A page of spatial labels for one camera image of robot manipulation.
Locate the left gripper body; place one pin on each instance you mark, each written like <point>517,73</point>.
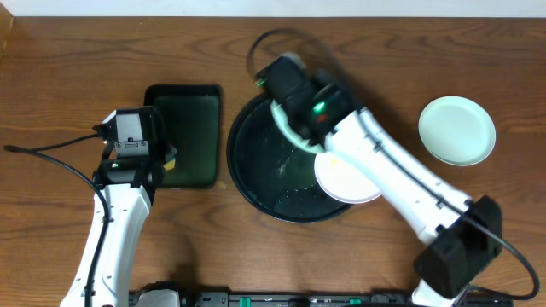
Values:
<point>158,139</point>

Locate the black rectangular tray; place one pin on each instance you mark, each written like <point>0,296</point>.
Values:
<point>191,113</point>

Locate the mint plate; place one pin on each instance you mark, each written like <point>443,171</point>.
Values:
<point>281,120</point>
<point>457,131</point>

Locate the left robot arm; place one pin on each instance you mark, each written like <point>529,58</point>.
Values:
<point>104,273</point>

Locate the green yellow sponge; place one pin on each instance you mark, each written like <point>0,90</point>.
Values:
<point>170,161</point>

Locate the mint plate top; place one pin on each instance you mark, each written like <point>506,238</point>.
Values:
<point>281,120</point>

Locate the black round tray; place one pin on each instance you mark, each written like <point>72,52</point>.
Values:
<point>271,173</point>

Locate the white pink plate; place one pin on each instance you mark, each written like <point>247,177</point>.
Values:
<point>342,181</point>

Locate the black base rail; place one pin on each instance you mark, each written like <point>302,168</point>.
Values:
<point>165,293</point>

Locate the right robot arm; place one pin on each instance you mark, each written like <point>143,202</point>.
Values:
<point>461,236</point>

